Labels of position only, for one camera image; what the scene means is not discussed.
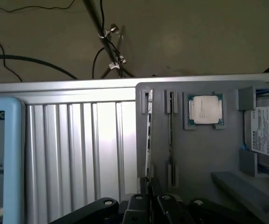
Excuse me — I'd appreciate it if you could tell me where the grey parts rack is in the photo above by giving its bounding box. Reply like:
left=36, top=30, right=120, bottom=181
left=135, top=80, right=269, bottom=224

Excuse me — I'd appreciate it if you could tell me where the silver CPU chip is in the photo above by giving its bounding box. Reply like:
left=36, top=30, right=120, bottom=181
left=187, top=94, right=224, bottom=125

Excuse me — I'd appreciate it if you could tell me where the Toshiba hard disk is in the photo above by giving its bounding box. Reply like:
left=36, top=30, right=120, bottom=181
left=243, top=94, right=269, bottom=170

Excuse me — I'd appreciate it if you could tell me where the light blue teach pendant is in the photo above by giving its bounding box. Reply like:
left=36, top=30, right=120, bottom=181
left=0, top=97, right=26, bottom=224

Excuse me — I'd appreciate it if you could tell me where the metal tripod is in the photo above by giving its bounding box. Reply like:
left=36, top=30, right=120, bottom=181
left=82, top=0, right=136, bottom=79

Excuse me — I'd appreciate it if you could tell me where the thin black floor cable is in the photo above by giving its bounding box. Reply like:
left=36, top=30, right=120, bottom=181
left=92, top=46, right=106, bottom=79
left=0, top=0, right=76, bottom=82

